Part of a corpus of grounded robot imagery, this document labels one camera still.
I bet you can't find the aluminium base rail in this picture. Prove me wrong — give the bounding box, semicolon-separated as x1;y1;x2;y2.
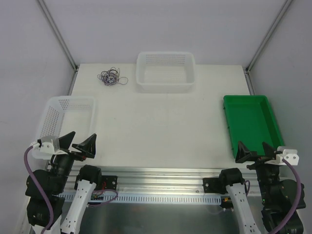
43;166;286;195

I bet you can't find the white basket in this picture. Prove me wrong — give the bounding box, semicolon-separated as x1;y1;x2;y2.
32;96;96;160
136;51;196;94

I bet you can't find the green plastic tray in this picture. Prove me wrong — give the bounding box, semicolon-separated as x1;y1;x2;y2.
223;95;285;157

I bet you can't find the white basket at back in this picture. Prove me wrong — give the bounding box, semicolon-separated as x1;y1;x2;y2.
136;51;196;94

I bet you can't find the white basket at left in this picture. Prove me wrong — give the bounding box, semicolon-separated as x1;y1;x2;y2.
32;96;96;160

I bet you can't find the aluminium frame post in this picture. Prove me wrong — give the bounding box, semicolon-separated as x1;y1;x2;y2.
37;0;78;71
246;0;293;74

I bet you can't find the white slotted cable duct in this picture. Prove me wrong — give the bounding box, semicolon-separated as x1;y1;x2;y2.
58;192;221;205

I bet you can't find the purple cable bundle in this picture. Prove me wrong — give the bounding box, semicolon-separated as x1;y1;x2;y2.
97;67;129;86

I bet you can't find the left aluminium frame post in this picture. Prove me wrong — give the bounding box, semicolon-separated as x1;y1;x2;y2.
37;0;78;71

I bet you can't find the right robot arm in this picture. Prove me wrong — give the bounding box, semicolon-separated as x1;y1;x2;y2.
218;141;306;234

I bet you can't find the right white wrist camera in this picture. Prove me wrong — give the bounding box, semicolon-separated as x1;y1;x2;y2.
265;146;299;166

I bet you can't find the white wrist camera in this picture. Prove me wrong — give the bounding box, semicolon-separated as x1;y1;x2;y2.
265;146;299;166
30;136;67;155

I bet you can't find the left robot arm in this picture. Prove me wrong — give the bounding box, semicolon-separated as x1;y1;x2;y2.
24;131;102;234

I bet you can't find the right aluminium frame post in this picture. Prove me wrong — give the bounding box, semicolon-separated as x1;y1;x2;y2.
246;0;293;74

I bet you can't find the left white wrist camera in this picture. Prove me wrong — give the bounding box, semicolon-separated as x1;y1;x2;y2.
30;136;67;155

